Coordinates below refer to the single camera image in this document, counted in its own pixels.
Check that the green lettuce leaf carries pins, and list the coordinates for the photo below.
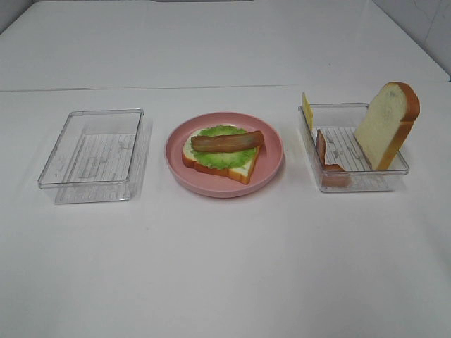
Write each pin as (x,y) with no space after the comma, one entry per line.
(220,160)

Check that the bread slice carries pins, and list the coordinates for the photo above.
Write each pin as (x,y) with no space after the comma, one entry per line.
(387,123)
(242,176)

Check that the brown bacon strip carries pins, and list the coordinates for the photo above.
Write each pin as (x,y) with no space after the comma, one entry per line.
(228,143)

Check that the yellow cheese slice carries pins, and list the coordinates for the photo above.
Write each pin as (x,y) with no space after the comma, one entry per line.
(308,113)

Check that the red bacon strip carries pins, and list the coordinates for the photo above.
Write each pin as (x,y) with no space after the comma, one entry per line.
(335,174)

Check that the pink round plate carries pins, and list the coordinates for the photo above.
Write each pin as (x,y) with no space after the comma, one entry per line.
(267,165)

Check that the clear right plastic tray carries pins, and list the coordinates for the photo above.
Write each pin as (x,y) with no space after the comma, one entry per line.
(338,123)

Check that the clear plastic tray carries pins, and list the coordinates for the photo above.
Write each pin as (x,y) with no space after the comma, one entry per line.
(99,156)
(338,123)

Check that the clear left plastic tray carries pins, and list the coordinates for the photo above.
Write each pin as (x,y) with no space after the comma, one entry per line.
(99,156)

